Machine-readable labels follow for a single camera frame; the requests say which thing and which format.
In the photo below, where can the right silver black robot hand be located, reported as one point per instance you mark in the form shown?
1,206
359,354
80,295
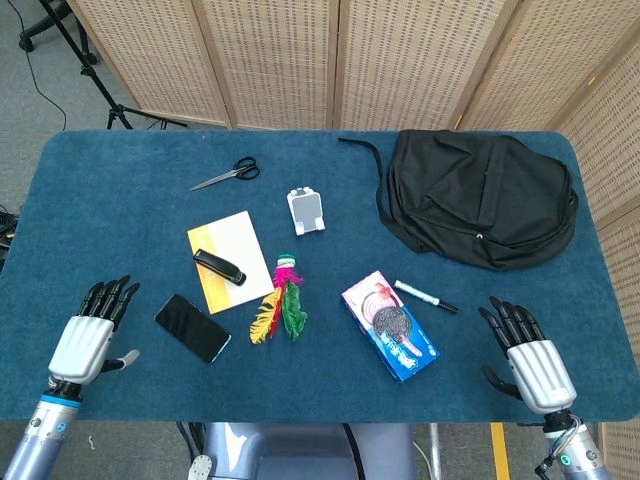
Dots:
540,372

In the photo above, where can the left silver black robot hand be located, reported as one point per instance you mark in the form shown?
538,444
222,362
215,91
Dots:
82,347

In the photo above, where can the black stapler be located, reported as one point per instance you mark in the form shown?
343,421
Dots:
222,267

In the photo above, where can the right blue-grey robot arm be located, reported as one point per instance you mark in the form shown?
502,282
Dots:
575,450

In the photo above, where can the white and yellow notebook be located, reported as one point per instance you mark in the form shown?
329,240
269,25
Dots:
245,235

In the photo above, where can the white phone stand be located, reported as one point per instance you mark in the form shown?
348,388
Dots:
306,210

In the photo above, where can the black smartphone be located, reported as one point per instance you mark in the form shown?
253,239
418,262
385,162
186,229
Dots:
192,327

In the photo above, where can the white marker pen black cap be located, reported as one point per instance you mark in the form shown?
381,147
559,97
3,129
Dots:
420,295

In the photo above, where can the blue Oreo cookie box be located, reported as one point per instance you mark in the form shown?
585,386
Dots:
395,330

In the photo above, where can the black backpack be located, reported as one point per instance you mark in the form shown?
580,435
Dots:
475,200

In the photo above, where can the colourful feather shuttlecock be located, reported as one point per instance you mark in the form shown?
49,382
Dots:
292,310

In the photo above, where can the blue table cloth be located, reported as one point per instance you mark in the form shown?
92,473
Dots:
320,390

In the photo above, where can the blue-grey robot torso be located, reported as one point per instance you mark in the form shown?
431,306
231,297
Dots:
300,452

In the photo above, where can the black tripod stand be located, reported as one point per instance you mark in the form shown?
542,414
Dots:
95,75

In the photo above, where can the black office chair base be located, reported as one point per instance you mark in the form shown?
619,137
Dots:
82,40

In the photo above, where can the wicker folding screen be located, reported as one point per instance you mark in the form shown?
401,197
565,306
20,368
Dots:
280,60

